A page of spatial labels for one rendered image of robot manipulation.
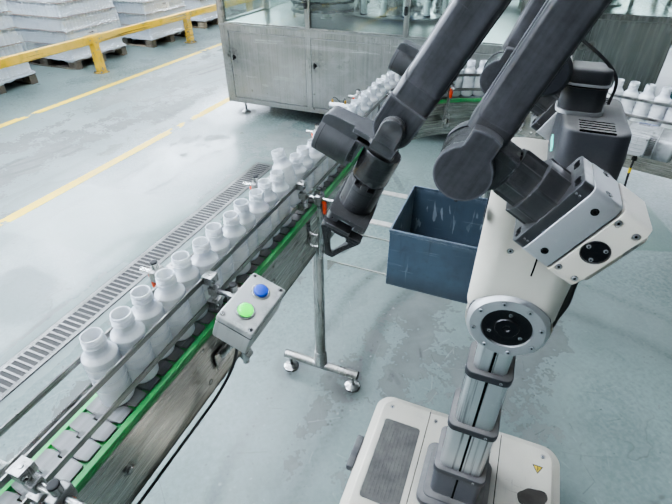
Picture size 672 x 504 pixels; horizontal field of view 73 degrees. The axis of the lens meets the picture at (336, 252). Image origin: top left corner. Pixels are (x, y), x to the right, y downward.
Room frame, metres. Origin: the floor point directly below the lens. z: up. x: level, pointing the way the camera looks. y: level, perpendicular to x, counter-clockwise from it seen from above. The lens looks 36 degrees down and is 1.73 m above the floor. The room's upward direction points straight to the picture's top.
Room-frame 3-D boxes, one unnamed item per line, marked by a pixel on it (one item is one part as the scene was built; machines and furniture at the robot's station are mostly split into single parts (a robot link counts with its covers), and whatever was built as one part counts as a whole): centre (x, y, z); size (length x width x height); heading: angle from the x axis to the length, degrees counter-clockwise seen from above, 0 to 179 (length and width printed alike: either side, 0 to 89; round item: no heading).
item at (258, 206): (1.02, 0.20, 1.08); 0.06 x 0.06 x 0.17
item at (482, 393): (0.74, -0.38, 0.66); 0.11 x 0.11 x 0.40; 68
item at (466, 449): (0.74, -0.38, 0.45); 0.13 x 0.13 x 0.40; 68
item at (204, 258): (0.80, 0.29, 1.08); 0.06 x 0.06 x 0.17
